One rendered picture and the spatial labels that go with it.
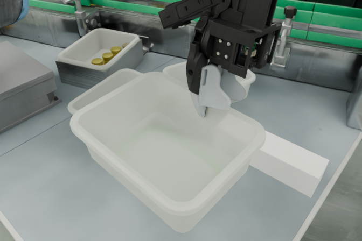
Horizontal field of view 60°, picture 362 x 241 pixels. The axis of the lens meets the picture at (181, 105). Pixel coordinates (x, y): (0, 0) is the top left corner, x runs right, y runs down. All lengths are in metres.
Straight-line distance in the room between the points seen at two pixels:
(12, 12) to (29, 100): 0.22
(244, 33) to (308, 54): 0.64
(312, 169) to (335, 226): 0.55
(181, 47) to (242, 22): 0.71
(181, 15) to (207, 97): 0.11
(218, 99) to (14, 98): 0.59
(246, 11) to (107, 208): 0.47
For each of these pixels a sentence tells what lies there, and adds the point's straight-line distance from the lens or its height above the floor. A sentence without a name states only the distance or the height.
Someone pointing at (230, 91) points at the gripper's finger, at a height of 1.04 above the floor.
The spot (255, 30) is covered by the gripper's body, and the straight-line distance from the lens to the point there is 0.37.
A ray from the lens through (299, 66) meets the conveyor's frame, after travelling 1.01.
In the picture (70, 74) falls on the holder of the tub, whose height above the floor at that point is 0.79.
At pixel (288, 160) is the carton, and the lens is 0.69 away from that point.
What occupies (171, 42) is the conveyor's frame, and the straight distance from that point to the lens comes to 1.08.
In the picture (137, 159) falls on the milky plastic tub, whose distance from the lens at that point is 0.47.
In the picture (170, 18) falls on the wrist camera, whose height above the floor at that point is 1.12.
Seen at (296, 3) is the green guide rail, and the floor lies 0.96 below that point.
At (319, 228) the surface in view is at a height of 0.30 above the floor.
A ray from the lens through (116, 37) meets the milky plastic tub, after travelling 1.10.
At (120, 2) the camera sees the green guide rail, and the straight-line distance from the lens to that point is 1.14.
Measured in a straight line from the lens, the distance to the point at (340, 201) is 1.12.
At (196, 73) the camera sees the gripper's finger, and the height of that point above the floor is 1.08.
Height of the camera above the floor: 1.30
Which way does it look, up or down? 38 degrees down
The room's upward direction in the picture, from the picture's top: straight up
